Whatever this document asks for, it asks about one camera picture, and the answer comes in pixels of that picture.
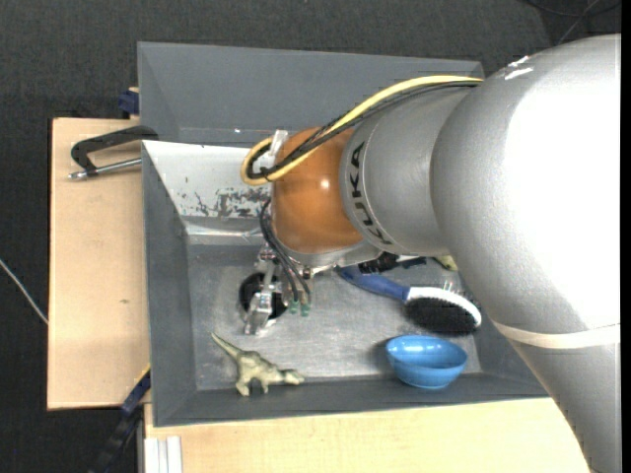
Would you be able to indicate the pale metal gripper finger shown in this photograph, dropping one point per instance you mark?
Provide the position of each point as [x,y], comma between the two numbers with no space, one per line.
[251,319]
[266,307]

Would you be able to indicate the blue and white hairbrush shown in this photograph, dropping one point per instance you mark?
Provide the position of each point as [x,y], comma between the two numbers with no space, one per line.
[443,313]

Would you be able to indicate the green toy dinosaur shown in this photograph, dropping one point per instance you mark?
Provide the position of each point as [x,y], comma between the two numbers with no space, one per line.
[256,368]

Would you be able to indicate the grey metal bin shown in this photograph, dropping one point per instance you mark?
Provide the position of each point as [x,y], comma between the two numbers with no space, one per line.
[345,348]

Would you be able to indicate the pale brown cardboard board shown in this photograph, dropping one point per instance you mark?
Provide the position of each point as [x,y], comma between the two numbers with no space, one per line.
[96,274]

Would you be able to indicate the small yellow object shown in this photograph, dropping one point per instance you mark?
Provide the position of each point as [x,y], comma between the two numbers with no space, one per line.
[446,262]

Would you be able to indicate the black round disc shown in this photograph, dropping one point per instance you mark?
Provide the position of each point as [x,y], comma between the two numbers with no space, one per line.
[249,289]

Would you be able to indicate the blue bowl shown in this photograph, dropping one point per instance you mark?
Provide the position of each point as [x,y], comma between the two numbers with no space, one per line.
[426,362]

